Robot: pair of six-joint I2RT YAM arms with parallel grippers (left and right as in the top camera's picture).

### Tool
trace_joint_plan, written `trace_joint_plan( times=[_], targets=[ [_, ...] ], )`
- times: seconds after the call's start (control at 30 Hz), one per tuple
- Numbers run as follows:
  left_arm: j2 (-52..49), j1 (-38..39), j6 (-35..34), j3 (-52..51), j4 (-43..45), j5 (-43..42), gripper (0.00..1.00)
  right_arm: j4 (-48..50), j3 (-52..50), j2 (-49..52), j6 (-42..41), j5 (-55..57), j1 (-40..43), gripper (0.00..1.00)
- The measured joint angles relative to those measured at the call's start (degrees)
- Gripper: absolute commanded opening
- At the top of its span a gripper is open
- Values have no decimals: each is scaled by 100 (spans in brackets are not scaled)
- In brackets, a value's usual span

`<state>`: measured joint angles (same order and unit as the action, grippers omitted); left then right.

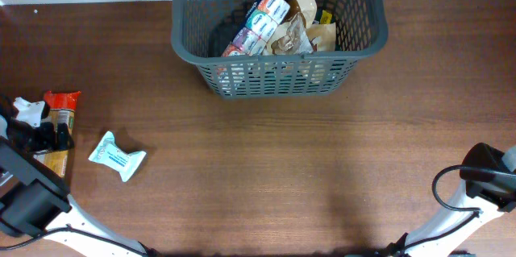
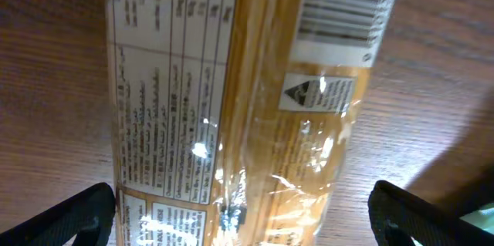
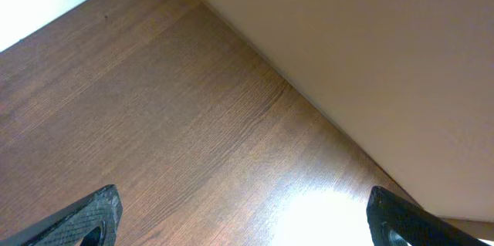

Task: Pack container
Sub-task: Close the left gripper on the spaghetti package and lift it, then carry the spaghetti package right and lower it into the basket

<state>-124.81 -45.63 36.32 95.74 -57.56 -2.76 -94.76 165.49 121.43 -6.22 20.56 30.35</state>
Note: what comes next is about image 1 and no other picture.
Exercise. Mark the beige noodle packet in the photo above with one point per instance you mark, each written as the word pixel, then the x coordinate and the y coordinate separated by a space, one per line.
pixel 322 38

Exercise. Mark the orange spaghetti packet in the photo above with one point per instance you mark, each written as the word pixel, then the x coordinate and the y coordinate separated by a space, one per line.
pixel 62 108

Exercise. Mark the green coffee bag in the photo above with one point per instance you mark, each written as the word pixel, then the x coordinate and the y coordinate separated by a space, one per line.
pixel 323 17

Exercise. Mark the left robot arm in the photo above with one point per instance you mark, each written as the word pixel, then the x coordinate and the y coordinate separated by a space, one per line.
pixel 37 203

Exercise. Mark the grey plastic basket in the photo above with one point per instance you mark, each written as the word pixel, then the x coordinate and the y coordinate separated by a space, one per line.
pixel 202 29

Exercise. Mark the brown white snack bag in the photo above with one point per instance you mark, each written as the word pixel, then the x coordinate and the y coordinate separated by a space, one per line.
pixel 290 38

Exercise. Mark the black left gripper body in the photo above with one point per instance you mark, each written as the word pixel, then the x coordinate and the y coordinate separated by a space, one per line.
pixel 35 138

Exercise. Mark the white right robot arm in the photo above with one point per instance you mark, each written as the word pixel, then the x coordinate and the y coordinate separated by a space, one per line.
pixel 486 191

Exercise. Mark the light blue white tube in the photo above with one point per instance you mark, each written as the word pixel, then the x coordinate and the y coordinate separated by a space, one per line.
pixel 109 154

